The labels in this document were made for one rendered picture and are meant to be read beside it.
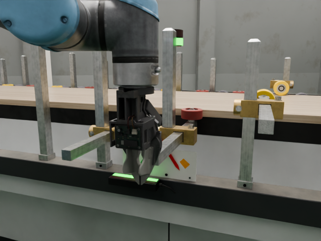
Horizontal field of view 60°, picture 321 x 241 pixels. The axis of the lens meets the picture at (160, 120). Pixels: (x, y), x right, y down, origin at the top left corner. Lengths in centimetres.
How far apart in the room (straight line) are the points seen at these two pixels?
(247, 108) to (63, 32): 58
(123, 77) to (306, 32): 599
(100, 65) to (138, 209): 53
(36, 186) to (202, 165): 70
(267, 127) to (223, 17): 480
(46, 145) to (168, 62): 59
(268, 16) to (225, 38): 98
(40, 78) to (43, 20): 75
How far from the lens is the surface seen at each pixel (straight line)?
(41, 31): 39
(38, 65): 113
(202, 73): 501
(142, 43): 52
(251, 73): 84
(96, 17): 52
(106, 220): 143
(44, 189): 128
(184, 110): 102
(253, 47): 84
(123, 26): 52
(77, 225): 154
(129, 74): 51
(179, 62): 200
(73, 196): 120
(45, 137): 117
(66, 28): 40
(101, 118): 100
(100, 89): 98
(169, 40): 88
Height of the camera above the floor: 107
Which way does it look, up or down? 11 degrees down
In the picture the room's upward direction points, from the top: straight up
